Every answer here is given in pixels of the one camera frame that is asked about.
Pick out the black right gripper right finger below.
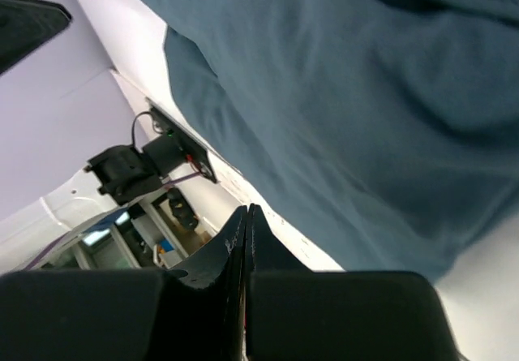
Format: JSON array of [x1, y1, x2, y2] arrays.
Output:
[[245, 204, 459, 360]]

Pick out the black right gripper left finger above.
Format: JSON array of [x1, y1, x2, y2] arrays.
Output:
[[1, 206, 247, 360]]

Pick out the teal blue t shirt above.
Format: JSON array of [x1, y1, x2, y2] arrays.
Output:
[[141, 0, 518, 280]]

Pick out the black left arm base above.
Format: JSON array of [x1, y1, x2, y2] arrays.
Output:
[[131, 97, 217, 183]]

